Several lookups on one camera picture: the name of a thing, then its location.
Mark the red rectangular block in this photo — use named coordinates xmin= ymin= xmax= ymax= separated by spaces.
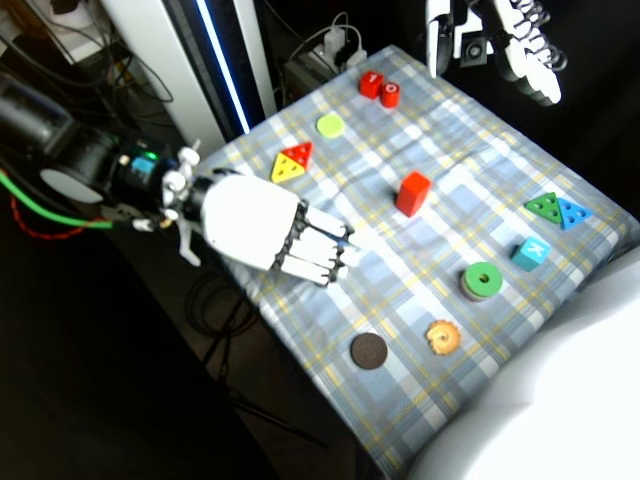
xmin=394 ymin=171 xmax=433 ymax=218

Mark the yellow triangle block with holes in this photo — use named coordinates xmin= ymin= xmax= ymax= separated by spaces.
xmin=269 ymin=152 xmax=307 ymax=184

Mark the green triangle block with holes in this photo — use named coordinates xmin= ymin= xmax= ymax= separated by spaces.
xmin=524 ymin=192 xmax=565 ymax=229

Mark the blue triangle block with holes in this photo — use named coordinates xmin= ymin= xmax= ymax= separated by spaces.
xmin=557 ymin=197 xmax=595 ymax=232

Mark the blue yellow plaid tablecloth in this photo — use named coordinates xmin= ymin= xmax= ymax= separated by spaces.
xmin=214 ymin=44 xmax=629 ymax=480

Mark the lime green disc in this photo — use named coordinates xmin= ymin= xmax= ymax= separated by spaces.
xmin=315 ymin=112 xmax=346 ymax=140

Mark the dark brown round cookie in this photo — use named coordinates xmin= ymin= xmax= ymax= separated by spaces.
xmin=349 ymin=332 xmax=389 ymax=371

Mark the tan flower-shaped cookie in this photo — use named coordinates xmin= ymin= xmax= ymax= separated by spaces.
xmin=425 ymin=320 xmax=461 ymax=357

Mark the red cylinder with numeral zero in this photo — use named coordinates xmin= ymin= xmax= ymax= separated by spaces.
xmin=379 ymin=81 xmax=402 ymax=109

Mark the red cube with numeral one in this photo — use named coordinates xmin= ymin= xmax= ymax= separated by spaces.
xmin=358 ymin=70 xmax=385 ymax=100

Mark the grey box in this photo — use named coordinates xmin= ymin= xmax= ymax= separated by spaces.
xmin=282 ymin=52 xmax=346 ymax=96

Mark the black tripod stand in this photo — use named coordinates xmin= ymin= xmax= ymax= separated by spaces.
xmin=192 ymin=279 xmax=331 ymax=449

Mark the white power strip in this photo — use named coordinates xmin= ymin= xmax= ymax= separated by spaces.
xmin=312 ymin=37 xmax=369 ymax=71

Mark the white plug adapter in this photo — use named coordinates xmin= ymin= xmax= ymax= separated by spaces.
xmin=323 ymin=27 xmax=347 ymax=56

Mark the light blue letter cube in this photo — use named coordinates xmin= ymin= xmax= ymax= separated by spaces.
xmin=510 ymin=237 xmax=553 ymax=273

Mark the white column with blue light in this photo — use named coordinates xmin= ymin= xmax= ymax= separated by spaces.
xmin=99 ymin=0 xmax=279 ymax=146

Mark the large white rounded shell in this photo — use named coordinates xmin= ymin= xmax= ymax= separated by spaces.
xmin=407 ymin=254 xmax=640 ymax=480

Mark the black coiled cable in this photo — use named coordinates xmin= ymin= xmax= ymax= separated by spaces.
xmin=183 ymin=272 xmax=259 ymax=341

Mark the green ring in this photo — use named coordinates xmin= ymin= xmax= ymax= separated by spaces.
xmin=463 ymin=261 xmax=504 ymax=297

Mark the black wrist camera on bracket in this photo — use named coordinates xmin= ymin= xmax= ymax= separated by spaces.
xmin=458 ymin=32 xmax=490 ymax=69

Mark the green cable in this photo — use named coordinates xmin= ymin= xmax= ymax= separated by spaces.
xmin=0 ymin=169 xmax=114 ymax=231

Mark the red braided cable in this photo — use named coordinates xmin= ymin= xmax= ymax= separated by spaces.
xmin=9 ymin=197 xmax=96 ymax=240

